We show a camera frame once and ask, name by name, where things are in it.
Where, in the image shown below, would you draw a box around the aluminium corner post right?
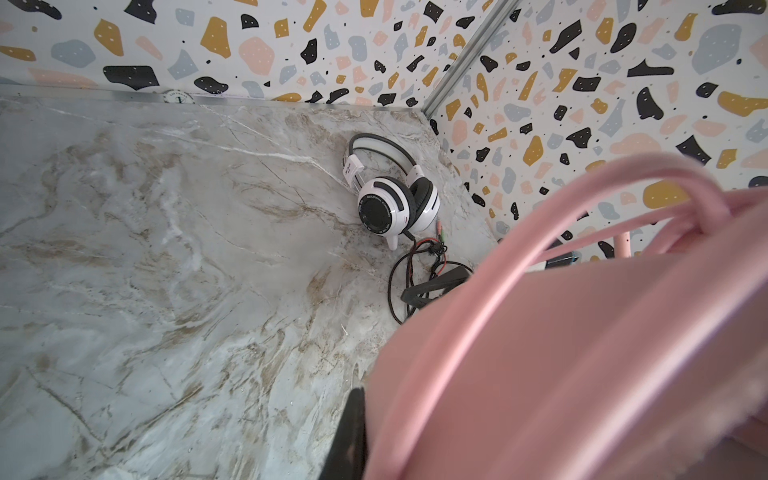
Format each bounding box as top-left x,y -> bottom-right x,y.
421,0 -> 521,119

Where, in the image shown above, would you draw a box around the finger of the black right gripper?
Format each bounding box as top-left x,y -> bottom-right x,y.
400,265 -> 473,309

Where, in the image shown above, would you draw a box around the black headphone cable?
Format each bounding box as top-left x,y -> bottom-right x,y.
386,221 -> 475,326

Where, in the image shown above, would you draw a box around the white black headphones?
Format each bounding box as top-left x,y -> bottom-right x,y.
342,133 -> 441,251

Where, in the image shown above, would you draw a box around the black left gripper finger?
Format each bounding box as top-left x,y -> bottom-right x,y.
319,388 -> 368,480

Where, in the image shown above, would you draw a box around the pink headphones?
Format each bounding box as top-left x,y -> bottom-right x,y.
364,153 -> 767,479

